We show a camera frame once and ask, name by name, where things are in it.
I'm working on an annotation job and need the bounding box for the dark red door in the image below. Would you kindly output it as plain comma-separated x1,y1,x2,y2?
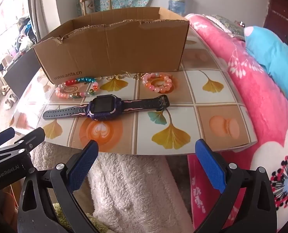
263,0,288,45

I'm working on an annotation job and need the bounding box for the pile of clothes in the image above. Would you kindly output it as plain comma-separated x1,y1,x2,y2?
15,17,39,51

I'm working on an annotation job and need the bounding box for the gold chain bracelet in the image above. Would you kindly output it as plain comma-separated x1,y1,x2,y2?
99,71,147,80

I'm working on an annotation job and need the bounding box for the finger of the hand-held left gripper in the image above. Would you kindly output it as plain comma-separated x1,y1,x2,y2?
13,127,46,152
0,127,16,149

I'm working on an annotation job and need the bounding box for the purple smartwatch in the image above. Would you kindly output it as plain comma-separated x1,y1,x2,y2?
43,94,171,121

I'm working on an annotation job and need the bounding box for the brown cardboard box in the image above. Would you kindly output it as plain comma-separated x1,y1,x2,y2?
33,7,190,84

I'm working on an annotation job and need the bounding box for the white fleece cloth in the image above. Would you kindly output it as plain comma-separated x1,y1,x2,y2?
32,142,193,233

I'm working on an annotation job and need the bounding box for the blue plush pillow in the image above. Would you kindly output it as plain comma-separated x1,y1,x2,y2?
243,25,288,100

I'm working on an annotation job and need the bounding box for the green fluffy cloth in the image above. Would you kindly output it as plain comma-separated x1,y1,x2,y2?
53,204,98,233

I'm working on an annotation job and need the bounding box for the grey patterned cloth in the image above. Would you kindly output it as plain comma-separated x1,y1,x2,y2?
207,15,246,39

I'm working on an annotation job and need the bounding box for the black board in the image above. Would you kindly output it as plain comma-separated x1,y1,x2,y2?
3,50,43,97

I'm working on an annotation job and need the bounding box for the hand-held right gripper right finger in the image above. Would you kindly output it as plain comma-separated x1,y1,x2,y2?
194,138,278,233

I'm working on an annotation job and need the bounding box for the pink bead bracelet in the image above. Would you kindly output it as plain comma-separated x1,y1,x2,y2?
142,72,173,94

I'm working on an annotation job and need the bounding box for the multicolour bead bracelet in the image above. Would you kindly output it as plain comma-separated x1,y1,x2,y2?
55,77,99,100

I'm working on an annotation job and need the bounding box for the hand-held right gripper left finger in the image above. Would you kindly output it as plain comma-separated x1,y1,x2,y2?
18,139,100,233

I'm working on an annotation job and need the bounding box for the blue water bottle pack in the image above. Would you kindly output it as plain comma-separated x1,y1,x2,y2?
168,0,188,15

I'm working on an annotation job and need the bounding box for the pink floral blanket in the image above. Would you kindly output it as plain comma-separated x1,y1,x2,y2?
185,13,288,233

